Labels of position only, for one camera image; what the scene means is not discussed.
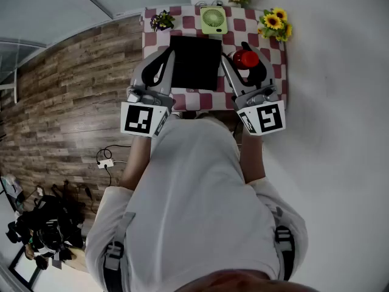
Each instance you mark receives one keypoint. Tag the person's white shirt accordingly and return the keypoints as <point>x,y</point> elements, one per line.
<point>194,199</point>

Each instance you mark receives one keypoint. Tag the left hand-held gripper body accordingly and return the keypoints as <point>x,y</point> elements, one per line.
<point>143,119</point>

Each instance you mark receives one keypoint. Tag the sunflower bouquet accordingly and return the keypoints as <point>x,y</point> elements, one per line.
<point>273,21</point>

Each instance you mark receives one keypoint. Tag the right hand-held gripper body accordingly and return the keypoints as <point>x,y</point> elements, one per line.
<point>267,117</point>

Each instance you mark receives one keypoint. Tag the pile of black equipment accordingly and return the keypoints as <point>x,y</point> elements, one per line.
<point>51,224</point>

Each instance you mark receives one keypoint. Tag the green desk fan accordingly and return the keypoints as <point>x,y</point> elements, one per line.
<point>213,19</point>

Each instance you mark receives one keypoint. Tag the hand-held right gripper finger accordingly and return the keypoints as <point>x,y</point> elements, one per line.
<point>264,71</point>
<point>232,78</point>

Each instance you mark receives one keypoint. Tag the person's right forearm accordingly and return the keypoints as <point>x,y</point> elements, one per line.
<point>253,160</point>

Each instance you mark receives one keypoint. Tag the wooden board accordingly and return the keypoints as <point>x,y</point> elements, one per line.
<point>77,258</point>

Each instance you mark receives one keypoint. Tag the red white checkered tablecloth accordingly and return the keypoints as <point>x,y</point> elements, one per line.
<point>188,21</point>

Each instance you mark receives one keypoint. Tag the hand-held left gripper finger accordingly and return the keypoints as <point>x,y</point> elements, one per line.
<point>169,78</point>
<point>138,71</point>

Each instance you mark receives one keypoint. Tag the red round object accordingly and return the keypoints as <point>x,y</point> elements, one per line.
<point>243,59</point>

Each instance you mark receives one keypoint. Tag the person's left forearm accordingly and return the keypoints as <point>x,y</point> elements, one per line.
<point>136,163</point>

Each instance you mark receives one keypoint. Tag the white power strip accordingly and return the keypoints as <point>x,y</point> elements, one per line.
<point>106,163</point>

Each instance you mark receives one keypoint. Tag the black tray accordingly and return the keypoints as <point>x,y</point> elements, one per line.
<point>196,61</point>

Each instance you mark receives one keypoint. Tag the purple flower pot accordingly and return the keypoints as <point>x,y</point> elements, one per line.
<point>162,20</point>

